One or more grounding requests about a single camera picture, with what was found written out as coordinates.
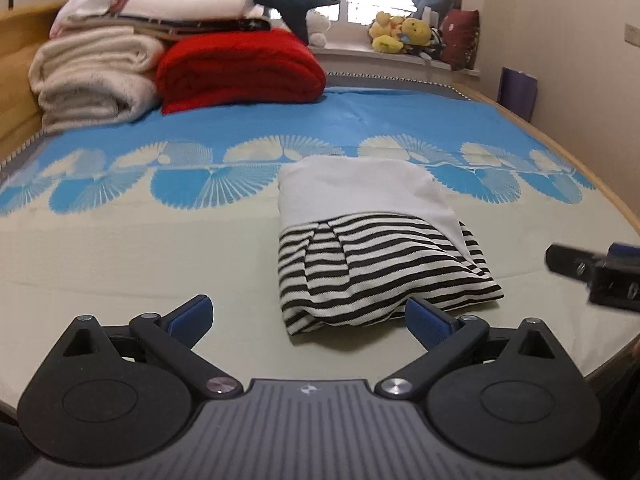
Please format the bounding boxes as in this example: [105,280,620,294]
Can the white plush bear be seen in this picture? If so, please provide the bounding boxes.
[305,9,332,47]

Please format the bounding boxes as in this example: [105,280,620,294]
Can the black white striped shirt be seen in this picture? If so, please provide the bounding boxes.
[276,155,503,338]

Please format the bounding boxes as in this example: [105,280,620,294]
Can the yellow plush toy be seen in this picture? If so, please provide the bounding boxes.
[400,16,435,53]
[369,11,407,56]

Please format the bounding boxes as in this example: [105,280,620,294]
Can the dark patterned folded cloth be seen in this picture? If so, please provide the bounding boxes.
[130,16,273,42]

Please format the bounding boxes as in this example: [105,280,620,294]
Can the dark red pillow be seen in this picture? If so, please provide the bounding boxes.
[437,7,482,72]

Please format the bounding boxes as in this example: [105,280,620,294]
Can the white folded blanket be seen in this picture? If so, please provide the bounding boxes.
[67,0,266,23]

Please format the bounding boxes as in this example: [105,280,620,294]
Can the beige folded blanket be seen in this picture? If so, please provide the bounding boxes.
[27,26,168,136]

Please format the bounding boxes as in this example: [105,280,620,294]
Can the purple folder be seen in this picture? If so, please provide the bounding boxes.
[497,66,540,123]

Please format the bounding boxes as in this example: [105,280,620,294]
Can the blue patterned bed mat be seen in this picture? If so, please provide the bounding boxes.
[0,71,640,411]

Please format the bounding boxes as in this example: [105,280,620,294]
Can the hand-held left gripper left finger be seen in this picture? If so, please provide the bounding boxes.
[57,295,243,400]

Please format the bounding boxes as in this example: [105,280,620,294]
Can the wooden bed frame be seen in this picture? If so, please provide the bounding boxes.
[0,2,63,161]

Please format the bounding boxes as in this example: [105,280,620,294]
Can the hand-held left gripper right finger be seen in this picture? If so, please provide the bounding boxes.
[374,297,560,402]

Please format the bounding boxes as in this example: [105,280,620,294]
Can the red folded blanket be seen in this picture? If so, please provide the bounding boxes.
[154,27,328,116]

